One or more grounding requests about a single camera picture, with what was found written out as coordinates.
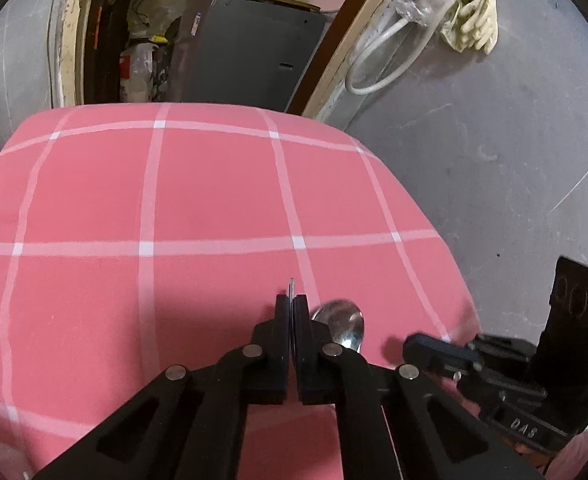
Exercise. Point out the pink checkered tablecloth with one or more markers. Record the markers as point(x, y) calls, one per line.
point(134, 237)

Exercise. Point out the pink sleeve right forearm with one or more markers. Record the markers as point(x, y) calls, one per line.
point(569, 462)

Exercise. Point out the dark grey cabinet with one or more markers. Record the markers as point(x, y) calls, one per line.
point(242, 52)

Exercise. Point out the steel spoon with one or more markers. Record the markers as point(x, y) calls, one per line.
point(345, 322)

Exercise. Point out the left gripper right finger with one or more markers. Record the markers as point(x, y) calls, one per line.
point(394, 423)

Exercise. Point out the steel fork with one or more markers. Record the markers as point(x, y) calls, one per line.
point(291, 287)

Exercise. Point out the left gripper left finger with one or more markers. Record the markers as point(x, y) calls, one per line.
point(187, 424)

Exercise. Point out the yellow rubber gloves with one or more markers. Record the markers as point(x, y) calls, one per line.
point(471, 24)

